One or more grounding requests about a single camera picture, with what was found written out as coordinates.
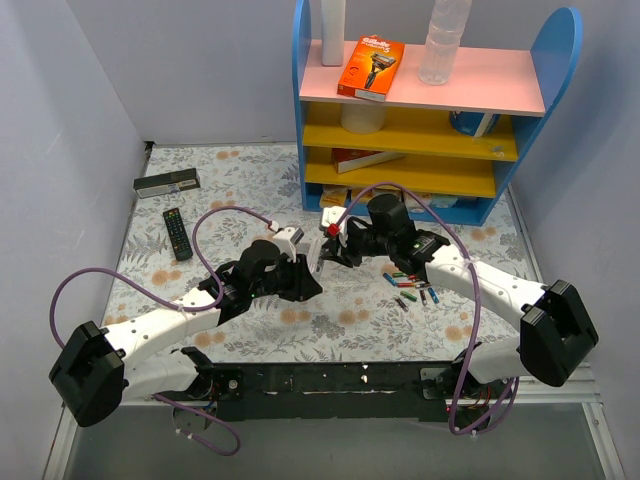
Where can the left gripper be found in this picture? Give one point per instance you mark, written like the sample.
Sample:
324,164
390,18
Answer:
304,276

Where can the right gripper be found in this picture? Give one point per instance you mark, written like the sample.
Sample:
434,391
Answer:
345,247

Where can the white remote control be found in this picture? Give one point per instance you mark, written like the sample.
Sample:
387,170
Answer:
314,260

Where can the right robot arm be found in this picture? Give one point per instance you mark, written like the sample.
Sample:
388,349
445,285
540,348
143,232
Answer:
555,330

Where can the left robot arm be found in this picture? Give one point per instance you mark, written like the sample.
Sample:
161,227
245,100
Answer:
98,368

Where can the black remote control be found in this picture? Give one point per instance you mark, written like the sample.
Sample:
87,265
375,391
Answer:
177,234

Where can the blue battery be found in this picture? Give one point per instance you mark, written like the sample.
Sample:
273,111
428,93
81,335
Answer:
388,277
433,295

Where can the blue battery right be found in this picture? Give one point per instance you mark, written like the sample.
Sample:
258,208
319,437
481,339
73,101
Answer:
433,295

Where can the red white book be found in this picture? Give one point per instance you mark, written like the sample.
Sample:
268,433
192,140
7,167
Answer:
347,160

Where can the green soap pack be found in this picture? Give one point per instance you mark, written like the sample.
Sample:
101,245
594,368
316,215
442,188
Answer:
443,201

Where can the floral table cloth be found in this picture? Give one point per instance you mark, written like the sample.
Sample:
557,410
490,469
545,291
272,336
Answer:
354,319

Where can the white cylinder roll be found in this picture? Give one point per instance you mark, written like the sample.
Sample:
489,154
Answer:
362,119

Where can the blue yellow pink shelf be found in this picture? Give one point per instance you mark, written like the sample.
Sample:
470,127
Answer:
523,86

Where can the black rectangular box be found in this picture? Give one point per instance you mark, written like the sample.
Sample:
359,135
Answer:
166,183

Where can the orange razor box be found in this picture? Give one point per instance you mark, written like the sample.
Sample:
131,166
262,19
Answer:
371,69

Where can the blue white cup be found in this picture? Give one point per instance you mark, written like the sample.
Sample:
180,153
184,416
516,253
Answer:
473,124

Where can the white tall bottle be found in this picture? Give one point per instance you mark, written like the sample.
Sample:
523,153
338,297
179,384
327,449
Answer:
332,31

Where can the clear plastic water bottle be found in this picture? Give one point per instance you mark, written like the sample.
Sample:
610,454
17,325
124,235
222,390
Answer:
447,25

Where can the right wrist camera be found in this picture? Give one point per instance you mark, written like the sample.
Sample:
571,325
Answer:
332,223

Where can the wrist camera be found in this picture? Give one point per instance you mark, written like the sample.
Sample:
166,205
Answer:
332,223
286,239

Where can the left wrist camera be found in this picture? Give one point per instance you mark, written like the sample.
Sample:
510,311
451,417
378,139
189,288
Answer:
286,239

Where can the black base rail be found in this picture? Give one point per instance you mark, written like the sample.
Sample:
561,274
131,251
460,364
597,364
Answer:
354,390

